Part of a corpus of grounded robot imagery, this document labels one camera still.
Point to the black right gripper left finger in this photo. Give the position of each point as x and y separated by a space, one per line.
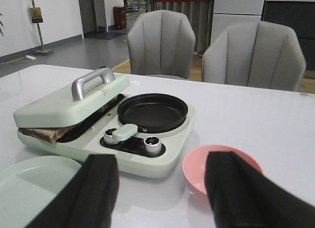
87 201

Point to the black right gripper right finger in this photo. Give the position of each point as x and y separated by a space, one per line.
241 197

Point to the green breakfast maker lid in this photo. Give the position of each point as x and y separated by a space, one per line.
72 103

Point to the bread slice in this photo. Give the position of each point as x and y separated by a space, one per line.
47 134

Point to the green breakfast maker base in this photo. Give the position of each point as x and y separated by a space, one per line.
145 133

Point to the pink bowl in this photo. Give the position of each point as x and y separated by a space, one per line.
193 167

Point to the green round plate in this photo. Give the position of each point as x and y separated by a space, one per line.
28 186

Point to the left silver knob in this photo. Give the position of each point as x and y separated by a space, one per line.
108 137

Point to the silver knob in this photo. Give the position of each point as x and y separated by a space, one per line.
152 145
108 137

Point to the right silver knob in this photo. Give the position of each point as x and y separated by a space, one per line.
152 145

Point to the black frying pan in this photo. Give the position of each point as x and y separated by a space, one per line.
150 113

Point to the right grey chair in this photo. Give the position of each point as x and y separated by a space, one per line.
255 54

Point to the grey chair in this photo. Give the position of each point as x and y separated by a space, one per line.
160 44
255 54

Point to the left grey chair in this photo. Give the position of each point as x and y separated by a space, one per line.
160 44

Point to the grey curtain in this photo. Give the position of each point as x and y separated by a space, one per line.
198 15

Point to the white cabinet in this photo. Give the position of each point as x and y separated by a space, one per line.
229 12

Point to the red bin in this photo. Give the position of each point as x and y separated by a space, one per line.
119 13

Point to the yellow warning sign stand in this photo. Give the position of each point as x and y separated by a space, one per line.
36 18

